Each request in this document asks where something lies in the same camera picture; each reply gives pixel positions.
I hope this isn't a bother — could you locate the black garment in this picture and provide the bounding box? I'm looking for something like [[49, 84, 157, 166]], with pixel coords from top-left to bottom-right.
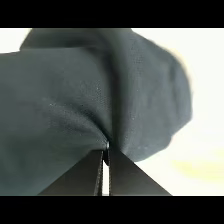
[[0, 27, 194, 197]]

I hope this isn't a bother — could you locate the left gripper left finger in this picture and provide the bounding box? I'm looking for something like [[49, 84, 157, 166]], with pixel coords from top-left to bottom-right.
[[38, 149, 105, 197]]

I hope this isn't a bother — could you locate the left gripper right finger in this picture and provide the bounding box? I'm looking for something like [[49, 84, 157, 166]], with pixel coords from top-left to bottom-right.
[[105, 145, 173, 197]]

